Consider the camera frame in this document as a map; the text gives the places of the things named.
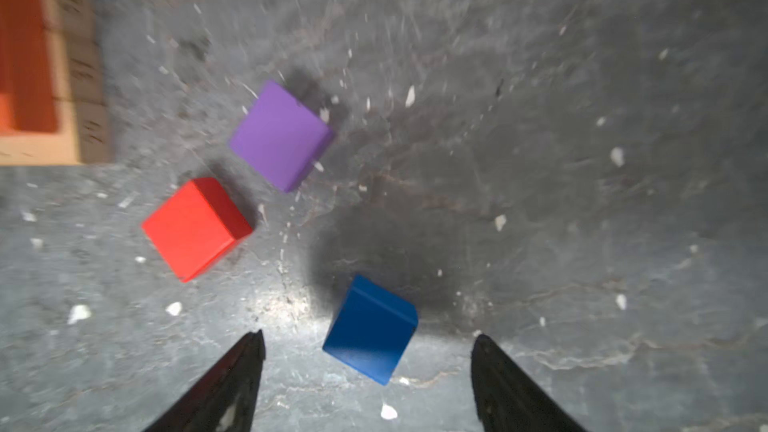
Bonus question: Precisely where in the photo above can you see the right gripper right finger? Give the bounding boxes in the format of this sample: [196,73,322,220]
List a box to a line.
[470,334,585,432]

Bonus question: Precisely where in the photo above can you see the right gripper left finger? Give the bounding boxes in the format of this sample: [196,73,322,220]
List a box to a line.
[147,330,266,431]

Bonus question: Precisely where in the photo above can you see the natural wood block 29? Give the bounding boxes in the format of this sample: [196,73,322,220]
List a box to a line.
[1,100,114,166]

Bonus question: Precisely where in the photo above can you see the red long block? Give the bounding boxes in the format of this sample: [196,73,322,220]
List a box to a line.
[1,0,58,135]

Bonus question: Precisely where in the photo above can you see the natural wood block 31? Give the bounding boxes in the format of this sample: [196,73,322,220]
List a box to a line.
[46,32,104,105]

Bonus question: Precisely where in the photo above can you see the natural wood block 58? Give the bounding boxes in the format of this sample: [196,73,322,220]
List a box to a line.
[41,0,95,41]

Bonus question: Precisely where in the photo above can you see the blue cube block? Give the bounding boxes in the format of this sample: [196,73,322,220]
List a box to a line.
[322,274,419,386]

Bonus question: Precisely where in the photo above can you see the red cube block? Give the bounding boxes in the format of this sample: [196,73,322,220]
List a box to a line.
[142,177,253,283]

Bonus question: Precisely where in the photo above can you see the purple cube block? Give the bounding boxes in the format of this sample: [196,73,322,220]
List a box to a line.
[229,81,334,192]

